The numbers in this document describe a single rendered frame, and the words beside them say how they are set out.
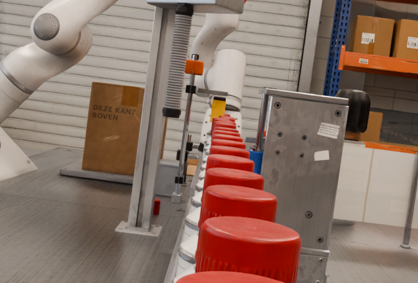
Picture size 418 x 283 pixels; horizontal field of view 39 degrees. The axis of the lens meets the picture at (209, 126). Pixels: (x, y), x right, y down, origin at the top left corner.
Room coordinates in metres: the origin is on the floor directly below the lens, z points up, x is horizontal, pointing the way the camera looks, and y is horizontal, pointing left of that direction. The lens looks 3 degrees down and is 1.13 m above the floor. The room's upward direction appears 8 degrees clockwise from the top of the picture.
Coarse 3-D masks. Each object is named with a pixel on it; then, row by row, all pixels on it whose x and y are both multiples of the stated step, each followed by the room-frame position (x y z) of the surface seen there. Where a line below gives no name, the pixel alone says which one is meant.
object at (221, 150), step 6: (210, 150) 0.48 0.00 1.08; (216, 150) 0.47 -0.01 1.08; (222, 150) 0.47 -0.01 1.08; (228, 150) 0.47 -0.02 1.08; (234, 150) 0.47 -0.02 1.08; (240, 150) 0.48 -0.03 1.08; (246, 150) 0.49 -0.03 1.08; (240, 156) 0.47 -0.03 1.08; (246, 156) 0.47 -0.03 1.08; (192, 198) 0.48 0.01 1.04; (198, 198) 0.47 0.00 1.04; (192, 204) 0.47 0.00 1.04; (198, 204) 0.47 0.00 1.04; (192, 210) 0.47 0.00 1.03
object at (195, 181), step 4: (200, 156) 1.57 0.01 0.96; (200, 160) 1.46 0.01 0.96; (200, 164) 1.39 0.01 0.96; (196, 172) 1.24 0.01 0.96; (196, 176) 1.18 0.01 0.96; (192, 180) 1.12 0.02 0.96; (196, 180) 1.12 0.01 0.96; (192, 184) 1.07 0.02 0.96; (192, 188) 1.02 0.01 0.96; (192, 192) 1.02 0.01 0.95; (192, 196) 1.02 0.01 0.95
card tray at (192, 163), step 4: (188, 160) 2.42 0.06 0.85; (192, 160) 2.42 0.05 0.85; (196, 160) 2.42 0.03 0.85; (188, 164) 2.42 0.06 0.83; (192, 164) 2.42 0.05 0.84; (196, 164) 2.42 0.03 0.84; (188, 168) 2.30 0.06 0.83; (192, 168) 2.31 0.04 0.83; (196, 168) 2.33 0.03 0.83; (188, 172) 2.17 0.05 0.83; (192, 172) 2.19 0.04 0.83
